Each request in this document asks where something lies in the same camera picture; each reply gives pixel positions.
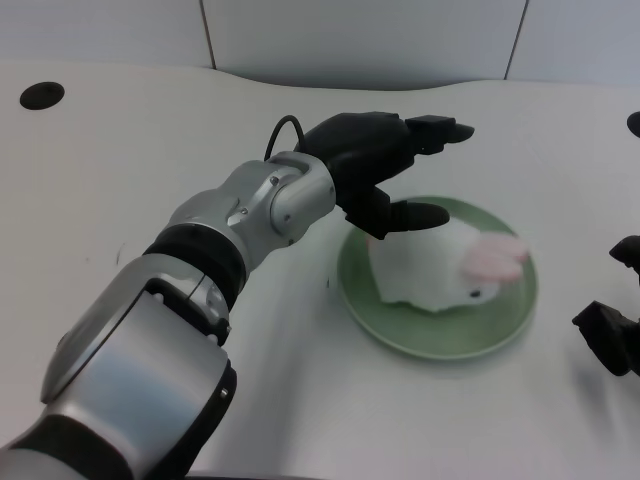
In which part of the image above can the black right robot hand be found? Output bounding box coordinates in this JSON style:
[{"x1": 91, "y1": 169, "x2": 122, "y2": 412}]
[{"x1": 572, "y1": 235, "x2": 640, "y2": 378}]

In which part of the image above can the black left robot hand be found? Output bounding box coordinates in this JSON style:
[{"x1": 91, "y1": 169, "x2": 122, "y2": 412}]
[{"x1": 294, "y1": 112, "x2": 476, "y2": 241}]

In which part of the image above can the white rabbit doll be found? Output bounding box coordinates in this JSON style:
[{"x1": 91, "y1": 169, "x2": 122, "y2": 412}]
[{"x1": 366, "y1": 214, "x2": 530, "y2": 315}]

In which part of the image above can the green round plate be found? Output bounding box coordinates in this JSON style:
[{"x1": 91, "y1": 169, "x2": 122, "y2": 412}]
[{"x1": 337, "y1": 195, "x2": 539, "y2": 362}]

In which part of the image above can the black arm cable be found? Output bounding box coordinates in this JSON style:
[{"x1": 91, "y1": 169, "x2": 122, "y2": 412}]
[{"x1": 264, "y1": 115, "x2": 307, "y2": 162}]

